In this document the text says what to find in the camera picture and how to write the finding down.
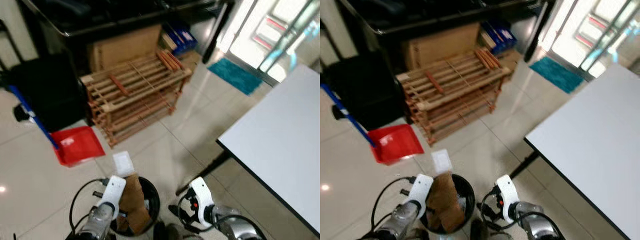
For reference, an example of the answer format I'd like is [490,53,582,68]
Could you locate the large brown cardboard box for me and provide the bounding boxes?
[402,21,482,71]
[87,24,163,73]

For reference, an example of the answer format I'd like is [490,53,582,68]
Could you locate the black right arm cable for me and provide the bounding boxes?
[177,192,268,240]
[479,190,571,240]

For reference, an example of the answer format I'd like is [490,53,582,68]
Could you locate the wooden slatted shoe rack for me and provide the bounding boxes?
[80,49,193,148]
[396,47,513,147]

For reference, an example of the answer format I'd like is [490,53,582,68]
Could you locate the black trolley suitcase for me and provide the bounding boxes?
[320,25,407,132]
[0,20,91,133]

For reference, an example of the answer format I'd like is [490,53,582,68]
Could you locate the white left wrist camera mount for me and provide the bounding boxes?
[101,175,127,220]
[406,173,434,218]

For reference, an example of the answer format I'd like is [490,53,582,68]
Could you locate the red dustpan with blue handle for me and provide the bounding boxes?
[7,84,106,167]
[320,82,425,166]

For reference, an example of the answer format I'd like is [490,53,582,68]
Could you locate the teal floor mat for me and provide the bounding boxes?
[207,57,263,96]
[529,56,585,94]

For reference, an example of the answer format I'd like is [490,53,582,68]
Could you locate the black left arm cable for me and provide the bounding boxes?
[371,176,416,236]
[68,177,108,236]

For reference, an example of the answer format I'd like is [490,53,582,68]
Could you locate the brown paper bag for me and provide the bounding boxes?
[425,171,466,234]
[116,173,153,234]

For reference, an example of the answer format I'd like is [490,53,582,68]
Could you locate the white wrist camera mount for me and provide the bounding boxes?
[101,175,127,220]
[406,173,434,218]
[189,176,216,226]
[495,174,521,224]

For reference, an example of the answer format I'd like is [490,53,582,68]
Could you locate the black glass desk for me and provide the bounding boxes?
[337,0,557,63]
[17,0,236,66]

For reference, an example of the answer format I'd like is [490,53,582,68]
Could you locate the white table with black legs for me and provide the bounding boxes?
[175,64,321,237]
[507,63,640,240]

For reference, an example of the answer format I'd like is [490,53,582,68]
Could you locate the grey sliding door frame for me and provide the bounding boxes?
[215,0,321,83]
[537,0,640,81]

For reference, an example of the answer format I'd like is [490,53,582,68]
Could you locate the blue printed box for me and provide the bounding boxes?
[161,22,198,56]
[479,20,518,55]

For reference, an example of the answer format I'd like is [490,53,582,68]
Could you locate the black round rubbish bin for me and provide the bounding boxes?
[111,176,161,237]
[419,172,476,236]

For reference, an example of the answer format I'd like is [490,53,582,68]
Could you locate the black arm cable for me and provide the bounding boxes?
[371,176,416,236]
[479,190,571,240]
[68,177,108,236]
[177,192,268,240]

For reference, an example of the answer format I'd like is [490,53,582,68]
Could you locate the small brown cardboard box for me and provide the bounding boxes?
[497,48,523,73]
[177,50,202,76]

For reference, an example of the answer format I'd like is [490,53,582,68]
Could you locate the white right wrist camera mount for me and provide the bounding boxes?
[495,174,521,224]
[189,176,216,226]

